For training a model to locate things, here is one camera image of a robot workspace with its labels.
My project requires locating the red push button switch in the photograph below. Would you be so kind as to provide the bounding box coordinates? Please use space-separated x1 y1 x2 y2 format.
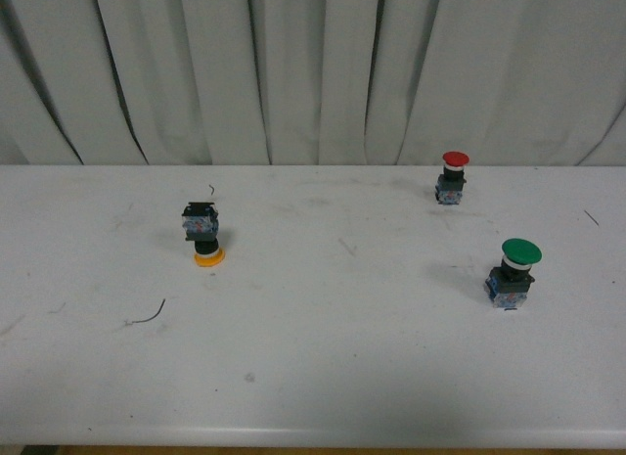
435 151 470 205

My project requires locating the yellow push button switch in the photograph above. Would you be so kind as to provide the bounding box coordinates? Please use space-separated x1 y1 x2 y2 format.
182 202 225 267

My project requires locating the white pleated curtain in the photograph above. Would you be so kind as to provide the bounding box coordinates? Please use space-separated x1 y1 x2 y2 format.
1 0 625 166

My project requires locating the thin wire scrap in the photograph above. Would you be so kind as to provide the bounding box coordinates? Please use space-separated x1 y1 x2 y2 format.
124 298 167 326

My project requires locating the green push button switch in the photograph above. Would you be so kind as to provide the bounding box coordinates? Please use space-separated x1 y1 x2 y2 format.
485 238 543 310

